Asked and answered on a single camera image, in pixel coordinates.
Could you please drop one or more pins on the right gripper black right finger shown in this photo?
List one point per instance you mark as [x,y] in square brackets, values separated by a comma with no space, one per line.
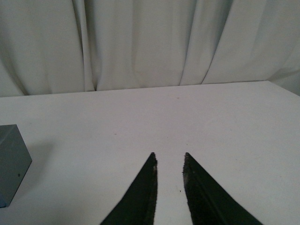
[208,202]

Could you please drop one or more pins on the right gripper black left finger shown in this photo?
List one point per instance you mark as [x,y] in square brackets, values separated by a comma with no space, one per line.
[138,205]

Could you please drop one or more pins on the gray base block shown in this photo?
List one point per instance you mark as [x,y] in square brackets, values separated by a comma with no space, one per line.
[15,160]

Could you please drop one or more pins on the white curtain backdrop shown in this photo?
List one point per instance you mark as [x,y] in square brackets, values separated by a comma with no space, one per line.
[62,46]

